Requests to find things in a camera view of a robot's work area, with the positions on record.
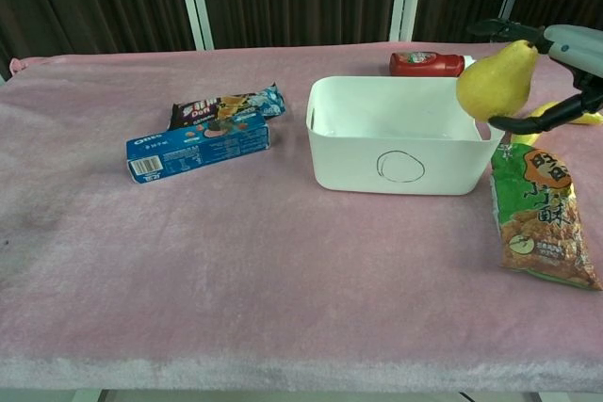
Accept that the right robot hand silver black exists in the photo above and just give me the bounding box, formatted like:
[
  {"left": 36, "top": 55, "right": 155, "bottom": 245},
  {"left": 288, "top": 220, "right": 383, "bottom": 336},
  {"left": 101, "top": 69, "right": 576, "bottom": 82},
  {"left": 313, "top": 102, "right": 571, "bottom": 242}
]
[{"left": 468, "top": 18, "right": 603, "bottom": 136}]

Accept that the yellow pear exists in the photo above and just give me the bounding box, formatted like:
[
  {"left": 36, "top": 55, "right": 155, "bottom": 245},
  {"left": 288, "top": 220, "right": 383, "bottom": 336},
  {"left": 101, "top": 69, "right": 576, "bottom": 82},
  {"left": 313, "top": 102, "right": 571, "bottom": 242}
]
[{"left": 455, "top": 39, "right": 540, "bottom": 121}]

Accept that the white plastic basket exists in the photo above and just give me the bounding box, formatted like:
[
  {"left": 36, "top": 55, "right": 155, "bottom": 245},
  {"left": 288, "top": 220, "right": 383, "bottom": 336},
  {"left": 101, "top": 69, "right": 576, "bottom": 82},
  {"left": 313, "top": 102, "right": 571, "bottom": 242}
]
[{"left": 306, "top": 75, "right": 506, "bottom": 197}]

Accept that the blue Oreo cookie box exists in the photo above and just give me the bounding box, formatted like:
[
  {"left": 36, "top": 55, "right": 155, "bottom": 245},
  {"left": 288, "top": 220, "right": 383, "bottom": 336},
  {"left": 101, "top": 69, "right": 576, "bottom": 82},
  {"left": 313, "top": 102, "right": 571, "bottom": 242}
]
[{"left": 125, "top": 113, "right": 272, "bottom": 185}]

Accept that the yellow banana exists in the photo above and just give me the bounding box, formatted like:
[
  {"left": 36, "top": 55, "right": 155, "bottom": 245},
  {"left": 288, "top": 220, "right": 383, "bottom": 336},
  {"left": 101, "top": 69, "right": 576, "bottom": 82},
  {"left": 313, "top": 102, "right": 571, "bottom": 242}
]
[{"left": 511, "top": 100, "right": 603, "bottom": 147}]

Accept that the red ketchup bottle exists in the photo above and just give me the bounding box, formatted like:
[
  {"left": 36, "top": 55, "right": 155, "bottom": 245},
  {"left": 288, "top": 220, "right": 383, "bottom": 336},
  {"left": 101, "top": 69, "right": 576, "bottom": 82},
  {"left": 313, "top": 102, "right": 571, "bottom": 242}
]
[{"left": 389, "top": 51, "right": 478, "bottom": 78}]

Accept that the green orange snack bag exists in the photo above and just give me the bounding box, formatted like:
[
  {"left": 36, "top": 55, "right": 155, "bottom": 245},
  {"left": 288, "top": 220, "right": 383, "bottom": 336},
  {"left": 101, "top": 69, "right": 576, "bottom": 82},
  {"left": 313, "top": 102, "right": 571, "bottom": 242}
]
[{"left": 489, "top": 141, "right": 603, "bottom": 293}]

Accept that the dark wafer snack pack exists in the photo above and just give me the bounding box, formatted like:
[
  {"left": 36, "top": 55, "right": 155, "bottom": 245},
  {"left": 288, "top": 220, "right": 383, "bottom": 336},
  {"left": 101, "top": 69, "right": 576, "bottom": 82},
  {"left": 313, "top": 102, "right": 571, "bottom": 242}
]
[{"left": 169, "top": 85, "right": 286, "bottom": 131}]

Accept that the pink fleece table cloth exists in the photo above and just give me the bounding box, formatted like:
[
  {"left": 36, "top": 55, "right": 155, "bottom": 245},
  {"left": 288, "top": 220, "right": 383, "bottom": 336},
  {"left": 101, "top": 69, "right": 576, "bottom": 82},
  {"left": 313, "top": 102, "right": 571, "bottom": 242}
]
[{"left": 0, "top": 39, "right": 603, "bottom": 394}]

